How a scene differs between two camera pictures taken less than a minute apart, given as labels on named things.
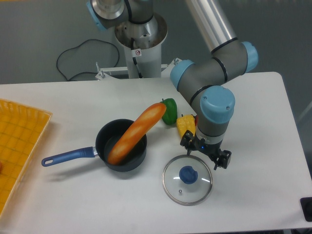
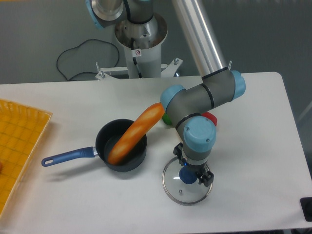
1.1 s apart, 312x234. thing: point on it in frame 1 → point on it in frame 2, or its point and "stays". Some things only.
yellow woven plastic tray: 22,128 stays
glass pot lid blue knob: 187,175 stays
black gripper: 223,158 → 205,177
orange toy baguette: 127,139 stays
